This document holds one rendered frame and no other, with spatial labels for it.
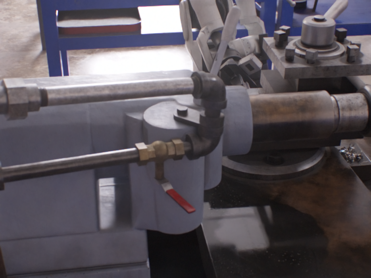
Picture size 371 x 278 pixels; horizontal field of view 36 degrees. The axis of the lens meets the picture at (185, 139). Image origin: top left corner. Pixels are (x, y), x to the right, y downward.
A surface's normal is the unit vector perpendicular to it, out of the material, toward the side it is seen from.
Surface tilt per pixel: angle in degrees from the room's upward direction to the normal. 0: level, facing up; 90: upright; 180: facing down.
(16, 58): 0
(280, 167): 50
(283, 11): 90
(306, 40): 90
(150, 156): 67
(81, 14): 0
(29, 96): 63
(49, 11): 90
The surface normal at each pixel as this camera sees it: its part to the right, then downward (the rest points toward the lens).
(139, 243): 0.13, 0.00
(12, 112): 0.44, 0.59
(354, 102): 0.07, -0.51
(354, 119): 0.15, 0.34
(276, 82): 0.00, -0.88
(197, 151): 0.39, 0.30
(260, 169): -0.15, -0.20
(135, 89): 0.46, -0.03
